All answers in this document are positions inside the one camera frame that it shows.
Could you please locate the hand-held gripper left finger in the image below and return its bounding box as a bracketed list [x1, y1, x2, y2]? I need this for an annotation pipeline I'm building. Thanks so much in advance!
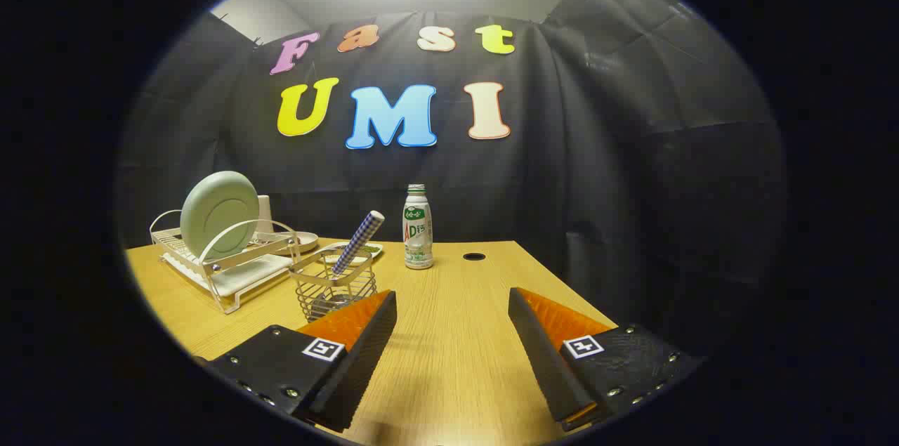
[193, 289, 398, 433]

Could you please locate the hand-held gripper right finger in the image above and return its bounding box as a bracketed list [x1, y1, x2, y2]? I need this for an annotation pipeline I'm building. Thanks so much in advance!
[508, 287, 703, 433]

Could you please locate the metal wire basket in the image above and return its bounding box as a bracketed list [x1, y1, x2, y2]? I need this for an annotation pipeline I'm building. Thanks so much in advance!
[289, 244, 378, 322]

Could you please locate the spoon with checkered handle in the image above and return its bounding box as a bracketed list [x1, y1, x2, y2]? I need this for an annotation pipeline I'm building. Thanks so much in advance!
[330, 210, 386, 277]

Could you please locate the white wire dish rack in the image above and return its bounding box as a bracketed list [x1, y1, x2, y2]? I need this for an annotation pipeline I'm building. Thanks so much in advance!
[149, 209, 303, 315]

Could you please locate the pale green plate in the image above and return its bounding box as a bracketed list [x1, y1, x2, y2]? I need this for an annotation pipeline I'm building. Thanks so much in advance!
[181, 171, 261, 261]

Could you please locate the white divided tray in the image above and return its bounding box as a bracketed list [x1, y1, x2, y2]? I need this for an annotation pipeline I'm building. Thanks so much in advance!
[320, 241, 384, 265]

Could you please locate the white green drink bottle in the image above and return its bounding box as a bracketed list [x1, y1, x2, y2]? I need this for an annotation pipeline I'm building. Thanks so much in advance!
[402, 184, 434, 270]

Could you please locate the black backdrop cloth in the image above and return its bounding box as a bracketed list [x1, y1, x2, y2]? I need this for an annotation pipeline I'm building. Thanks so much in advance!
[116, 0, 787, 362]

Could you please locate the white toaster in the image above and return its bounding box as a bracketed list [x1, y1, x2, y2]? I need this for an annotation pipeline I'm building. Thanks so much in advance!
[254, 195, 275, 236]

